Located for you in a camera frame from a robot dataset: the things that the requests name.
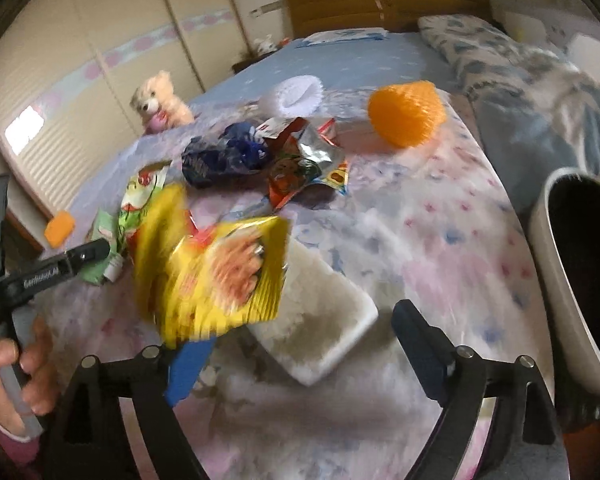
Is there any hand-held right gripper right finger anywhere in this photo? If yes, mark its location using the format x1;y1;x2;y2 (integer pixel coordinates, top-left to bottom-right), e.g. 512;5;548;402
392;300;563;480

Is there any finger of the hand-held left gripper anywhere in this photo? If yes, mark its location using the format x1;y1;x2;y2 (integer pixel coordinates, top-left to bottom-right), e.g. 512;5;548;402
60;238;112;282

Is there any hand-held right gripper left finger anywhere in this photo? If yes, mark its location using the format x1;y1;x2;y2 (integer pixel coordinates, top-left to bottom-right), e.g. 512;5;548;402
45;337;216;480

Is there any green snack packet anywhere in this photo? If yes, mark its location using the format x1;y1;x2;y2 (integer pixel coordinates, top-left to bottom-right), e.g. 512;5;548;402
86;159;175;287

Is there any yellow snack bag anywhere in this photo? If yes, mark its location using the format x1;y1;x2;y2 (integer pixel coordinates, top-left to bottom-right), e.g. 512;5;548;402
131;184;292;347

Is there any white round trash bin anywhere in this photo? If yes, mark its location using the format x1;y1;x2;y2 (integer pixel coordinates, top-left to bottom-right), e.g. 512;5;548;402
526;166;600;402

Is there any dark blue plastic bag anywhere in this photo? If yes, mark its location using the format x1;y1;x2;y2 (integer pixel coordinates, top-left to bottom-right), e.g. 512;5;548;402
181;122;277;189

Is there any orange foam fruit net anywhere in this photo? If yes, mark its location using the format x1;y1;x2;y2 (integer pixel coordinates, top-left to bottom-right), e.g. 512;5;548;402
367;81;449;149

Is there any person's left forearm pink sleeve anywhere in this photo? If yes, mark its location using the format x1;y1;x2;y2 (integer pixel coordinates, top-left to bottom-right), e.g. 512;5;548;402
0;390;48;480

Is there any person's left hand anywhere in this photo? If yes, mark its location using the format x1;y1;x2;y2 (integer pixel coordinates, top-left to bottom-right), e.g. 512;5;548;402
0;315;62;433

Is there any small orange block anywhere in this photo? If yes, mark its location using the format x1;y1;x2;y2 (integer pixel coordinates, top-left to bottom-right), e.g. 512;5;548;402
43;209;76;249

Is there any white foam tray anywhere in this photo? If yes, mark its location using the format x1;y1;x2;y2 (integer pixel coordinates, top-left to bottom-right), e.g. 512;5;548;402
244;240;381;387

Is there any pink floral blanket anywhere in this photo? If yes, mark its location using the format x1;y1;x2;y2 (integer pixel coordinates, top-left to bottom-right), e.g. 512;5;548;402
27;92;568;480

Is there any cream teddy bear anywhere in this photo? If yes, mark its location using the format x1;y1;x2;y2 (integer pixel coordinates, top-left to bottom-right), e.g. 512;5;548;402
129;70;197;134

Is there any cream sliding door wardrobe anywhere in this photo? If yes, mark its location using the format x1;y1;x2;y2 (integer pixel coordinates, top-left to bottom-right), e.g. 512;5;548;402
0;0;248;223

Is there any black bin liner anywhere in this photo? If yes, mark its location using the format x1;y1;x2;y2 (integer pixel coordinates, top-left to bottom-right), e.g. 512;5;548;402
547;172;600;433

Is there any red and silver snack wrapper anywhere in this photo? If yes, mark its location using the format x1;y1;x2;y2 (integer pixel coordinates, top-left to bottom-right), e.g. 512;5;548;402
266;116;352;212

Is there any brown wooden nightstand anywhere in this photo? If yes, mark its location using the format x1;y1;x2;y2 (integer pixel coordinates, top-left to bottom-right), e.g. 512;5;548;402
231;55;262;76

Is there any white foam fruit net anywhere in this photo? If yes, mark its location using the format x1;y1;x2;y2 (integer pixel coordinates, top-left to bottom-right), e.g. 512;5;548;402
258;73;326;119

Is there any small white bunny toy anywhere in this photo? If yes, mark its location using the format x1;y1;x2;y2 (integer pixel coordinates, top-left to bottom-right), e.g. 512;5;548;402
252;35;282;57

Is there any grey blue printed duvet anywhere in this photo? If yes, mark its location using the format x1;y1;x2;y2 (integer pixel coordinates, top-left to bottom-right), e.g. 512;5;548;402
416;13;600;188

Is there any light blue bed sheet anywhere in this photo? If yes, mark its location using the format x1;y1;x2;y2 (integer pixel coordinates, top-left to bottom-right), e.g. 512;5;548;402
125;30;463;161

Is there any blue printed pillow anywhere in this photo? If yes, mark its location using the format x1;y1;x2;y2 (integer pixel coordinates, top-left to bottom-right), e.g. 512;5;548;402
299;27;389;47

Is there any brown wooden headboard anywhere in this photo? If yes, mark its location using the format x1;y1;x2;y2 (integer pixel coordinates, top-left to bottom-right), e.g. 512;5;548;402
284;0;492;39

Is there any white wall controller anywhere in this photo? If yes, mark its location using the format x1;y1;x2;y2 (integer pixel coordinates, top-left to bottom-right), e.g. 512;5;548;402
249;0;287;17

